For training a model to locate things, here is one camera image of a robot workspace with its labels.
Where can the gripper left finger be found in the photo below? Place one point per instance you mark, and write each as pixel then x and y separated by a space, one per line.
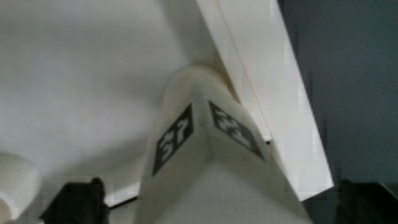
pixel 78 207

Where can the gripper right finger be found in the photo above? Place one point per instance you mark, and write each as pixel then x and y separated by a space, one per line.
pixel 368 203

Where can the white square table top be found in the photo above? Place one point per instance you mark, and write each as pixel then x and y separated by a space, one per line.
pixel 91 52

